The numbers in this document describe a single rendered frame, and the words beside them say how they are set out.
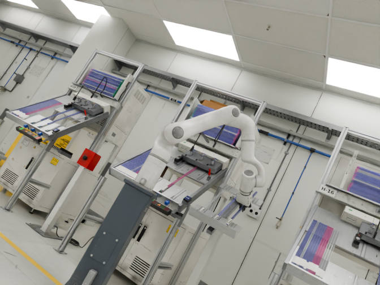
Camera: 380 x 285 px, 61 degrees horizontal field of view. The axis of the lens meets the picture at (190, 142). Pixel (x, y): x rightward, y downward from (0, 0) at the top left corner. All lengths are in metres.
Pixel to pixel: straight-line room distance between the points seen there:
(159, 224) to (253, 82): 2.87
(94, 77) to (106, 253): 2.44
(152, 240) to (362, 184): 1.62
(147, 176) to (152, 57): 4.08
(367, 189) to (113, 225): 1.78
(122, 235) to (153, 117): 3.44
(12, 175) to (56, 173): 0.54
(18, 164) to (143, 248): 1.70
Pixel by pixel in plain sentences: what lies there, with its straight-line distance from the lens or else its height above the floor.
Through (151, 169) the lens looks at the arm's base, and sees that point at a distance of 1.83.
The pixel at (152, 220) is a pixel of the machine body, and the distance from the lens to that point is 2.69.
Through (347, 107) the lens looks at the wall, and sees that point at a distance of 4.60.
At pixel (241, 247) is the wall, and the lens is 4.13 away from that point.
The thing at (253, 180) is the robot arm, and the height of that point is 1.07.
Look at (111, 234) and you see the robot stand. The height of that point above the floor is 0.41.
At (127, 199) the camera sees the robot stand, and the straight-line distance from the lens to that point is 1.81.
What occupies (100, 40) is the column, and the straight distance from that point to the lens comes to 5.77.
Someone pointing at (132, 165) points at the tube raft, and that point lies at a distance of 2.66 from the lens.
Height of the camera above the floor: 0.68
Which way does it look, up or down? 12 degrees up
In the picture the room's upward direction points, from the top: 29 degrees clockwise
